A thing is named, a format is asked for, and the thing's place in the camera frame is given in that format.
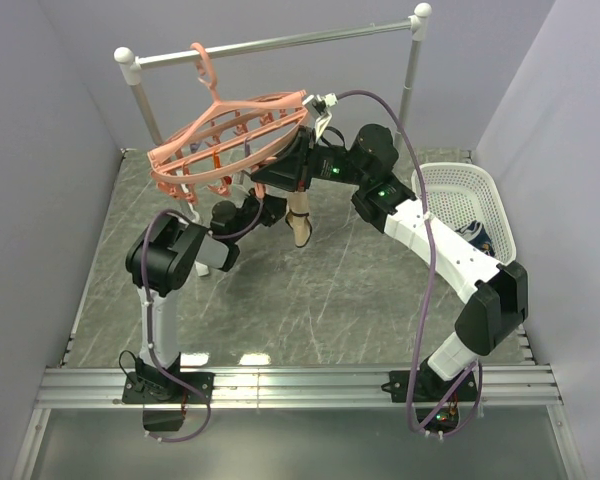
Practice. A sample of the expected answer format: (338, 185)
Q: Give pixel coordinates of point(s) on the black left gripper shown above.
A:
(274, 208)

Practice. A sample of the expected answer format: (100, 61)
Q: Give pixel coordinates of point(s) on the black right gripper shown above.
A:
(294, 167)

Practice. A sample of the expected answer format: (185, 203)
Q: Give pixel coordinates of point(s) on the beige underwear with navy trim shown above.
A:
(298, 218)

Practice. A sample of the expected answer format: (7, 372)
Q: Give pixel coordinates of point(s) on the pink round clip hanger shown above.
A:
(209, 150)

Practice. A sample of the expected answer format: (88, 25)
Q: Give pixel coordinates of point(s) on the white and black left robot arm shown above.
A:
(160, 263)

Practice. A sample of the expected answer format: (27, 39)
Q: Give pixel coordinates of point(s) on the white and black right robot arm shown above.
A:
(495, 295)

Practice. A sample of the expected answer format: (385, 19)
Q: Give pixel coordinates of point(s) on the navy blue underwear in basket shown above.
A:
(476, 235)

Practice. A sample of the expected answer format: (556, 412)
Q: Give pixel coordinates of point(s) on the white plastic laundry basket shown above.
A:
(459, 194)

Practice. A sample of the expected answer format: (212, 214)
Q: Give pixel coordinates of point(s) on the white and silver clothes rack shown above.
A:
(132, 66)

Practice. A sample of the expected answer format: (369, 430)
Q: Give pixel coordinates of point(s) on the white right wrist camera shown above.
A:
(319, 108)

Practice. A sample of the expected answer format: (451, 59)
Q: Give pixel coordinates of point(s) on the aluminium mounting rail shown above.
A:
(296, 388)

